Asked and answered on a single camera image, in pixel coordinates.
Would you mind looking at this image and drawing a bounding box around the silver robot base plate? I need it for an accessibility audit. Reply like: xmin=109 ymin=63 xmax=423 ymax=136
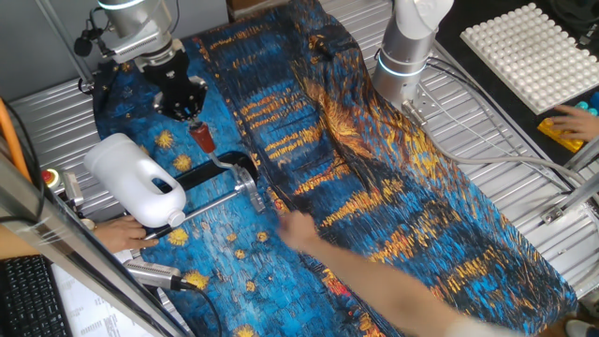
xmin=401 ymin=85 xmax=442 ymax=128

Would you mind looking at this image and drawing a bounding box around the grey wrist camera mount plate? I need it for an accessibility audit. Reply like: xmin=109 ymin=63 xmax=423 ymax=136
xmin=100 ymin=32 xmax=174 ymax=66

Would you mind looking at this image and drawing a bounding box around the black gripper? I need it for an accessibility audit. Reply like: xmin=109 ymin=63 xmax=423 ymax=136
xmin=142 ymin=49 xmax=210 ymax=122

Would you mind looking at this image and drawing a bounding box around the black cast clamp frame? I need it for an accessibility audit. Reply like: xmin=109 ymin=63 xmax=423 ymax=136
xmin=156 ymin=150 xmax=259 ymax=235

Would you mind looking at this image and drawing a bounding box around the silver threaded rod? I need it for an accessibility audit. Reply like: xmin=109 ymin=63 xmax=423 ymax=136
xmin=139 ymin=189 xmax=244 ymax=241

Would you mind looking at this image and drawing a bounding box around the red emergency stop button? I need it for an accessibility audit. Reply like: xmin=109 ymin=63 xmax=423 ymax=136
xmin=40 ymin=168 xmax=65 ymax=194

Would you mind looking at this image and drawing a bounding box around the black camera cable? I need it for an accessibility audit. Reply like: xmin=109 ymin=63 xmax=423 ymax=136
xmin=180 ymin=279 xmax=224 ymax=337

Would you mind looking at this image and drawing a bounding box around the silver ratchet clamp head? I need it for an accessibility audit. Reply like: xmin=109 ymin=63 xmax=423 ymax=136
xmin=233 ymin=163 xmax=267 ymax=214

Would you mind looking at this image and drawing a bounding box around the ribbed silver camera box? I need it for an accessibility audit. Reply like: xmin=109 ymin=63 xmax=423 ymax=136
xmin=60 ymin=170 xmax=85 ymax=208

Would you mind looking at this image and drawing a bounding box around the orange tube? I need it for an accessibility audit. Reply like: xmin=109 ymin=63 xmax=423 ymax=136
xmin=0 ymin=96 xmax=32 ymax=183

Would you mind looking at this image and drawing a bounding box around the lever with red-brown wooden handle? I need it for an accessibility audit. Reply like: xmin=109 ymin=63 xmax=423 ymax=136
xmin=188 ymin=120 xmax=242 ymax=175

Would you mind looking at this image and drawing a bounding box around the starry night painted tablecloth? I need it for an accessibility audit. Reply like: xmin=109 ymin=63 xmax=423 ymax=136
xmin=91 ymin=0 xmax=579 ymax=337

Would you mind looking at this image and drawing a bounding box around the thick grey base cable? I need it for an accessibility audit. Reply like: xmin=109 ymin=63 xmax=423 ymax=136
xmin=417 ymin=122 xmax=599 ymax=207

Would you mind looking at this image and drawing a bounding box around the thin aluminium profile post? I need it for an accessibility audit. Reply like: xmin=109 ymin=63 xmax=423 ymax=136
xmin=35 ymin=0 xmax=95 ymax=86

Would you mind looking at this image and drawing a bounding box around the white studded building baseplate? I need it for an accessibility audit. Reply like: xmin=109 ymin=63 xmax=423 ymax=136
xmin=460 ymin=2 xmax=599 ymax=116

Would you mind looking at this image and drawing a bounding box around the black foam ball on stalk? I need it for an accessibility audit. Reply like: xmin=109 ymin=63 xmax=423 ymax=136
xmin=73 ymin=28 xmax=105 ymax=58

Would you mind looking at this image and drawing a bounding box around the silver camera with black plug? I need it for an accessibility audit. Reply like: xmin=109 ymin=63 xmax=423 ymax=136
xmin=122 ymin=259 xmax=184 ymax=292

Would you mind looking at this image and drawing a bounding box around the bare forearm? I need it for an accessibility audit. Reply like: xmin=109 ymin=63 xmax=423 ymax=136
xmin=306 ymin=238 xmax=469 ymax=337

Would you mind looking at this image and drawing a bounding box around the black keyboard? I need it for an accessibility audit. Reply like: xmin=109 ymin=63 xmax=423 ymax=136
xmin=0 ymin=255 xmax=74 ymax=337

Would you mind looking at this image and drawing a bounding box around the teal building block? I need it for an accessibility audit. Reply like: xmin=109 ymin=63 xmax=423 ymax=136
xmin=574 ymin=100 xmax=599 ymax=117

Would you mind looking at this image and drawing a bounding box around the white plastic jug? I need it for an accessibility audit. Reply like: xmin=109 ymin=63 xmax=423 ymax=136
xmin=82 ymin=132 xmax=187 ymax=229

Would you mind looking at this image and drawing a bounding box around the aluminium profile bar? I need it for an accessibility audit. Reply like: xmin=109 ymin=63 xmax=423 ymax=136
xmin=541 ymin=168 xmax=599 ymax=225
xmin=563 ymin=135 xmax=599 ymax=173

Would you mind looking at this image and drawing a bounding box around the person bare hand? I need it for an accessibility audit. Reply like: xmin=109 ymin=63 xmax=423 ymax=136
xmin=92 ymin=214 xmax=160 ymax=255
xmin=275 ymin=210 xmax=324 ymax=254
xmin=547 ymin=105 xmax=599 ymax=144

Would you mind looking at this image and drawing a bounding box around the printed white paper sheet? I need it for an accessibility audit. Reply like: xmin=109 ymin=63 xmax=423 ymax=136
xmin=50 ymin=250 xmax=155 ymax=337

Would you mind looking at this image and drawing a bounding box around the black table mat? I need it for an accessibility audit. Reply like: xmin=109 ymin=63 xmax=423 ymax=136
xmin=434 ymin=0 xmax=599 ymax=169

